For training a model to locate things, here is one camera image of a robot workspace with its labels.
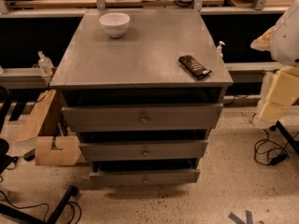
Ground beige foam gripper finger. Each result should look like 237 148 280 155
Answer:
266 66 299 107
258 103 287 122

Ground grey bottom drawer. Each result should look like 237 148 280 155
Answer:
90 169 200 187

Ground grey drawer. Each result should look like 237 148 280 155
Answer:
90 169 200 187
62 104 223 133
79 140 207 161

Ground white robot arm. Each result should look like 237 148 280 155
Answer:
250 0 299 127

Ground grey top drawer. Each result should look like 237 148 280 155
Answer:
62 104 223 133

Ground grey middle drawer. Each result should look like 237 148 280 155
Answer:
79 140 207 161

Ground grey wooden drawer cabinet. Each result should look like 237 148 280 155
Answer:
50 8 233 173

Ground black right stand leg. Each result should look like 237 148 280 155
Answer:
270 121 299 155

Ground black stand leg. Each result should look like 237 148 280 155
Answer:
270 121 299 155
0 185 79 224

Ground white pump bottle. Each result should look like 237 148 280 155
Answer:
216 41 225 58

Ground dark snack bar wrapper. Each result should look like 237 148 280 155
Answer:
178 55 211 80

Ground white ceramic bowl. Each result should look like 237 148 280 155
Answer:
99 12 130 37

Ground cardboard box piece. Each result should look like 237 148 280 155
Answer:
35 136 81 166

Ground clear sanitizer bottle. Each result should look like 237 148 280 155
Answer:
37 51 54 76

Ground black chair base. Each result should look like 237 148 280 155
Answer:
0 86 16 174

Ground black floor cable bundle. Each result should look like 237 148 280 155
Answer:
252 128 291 167

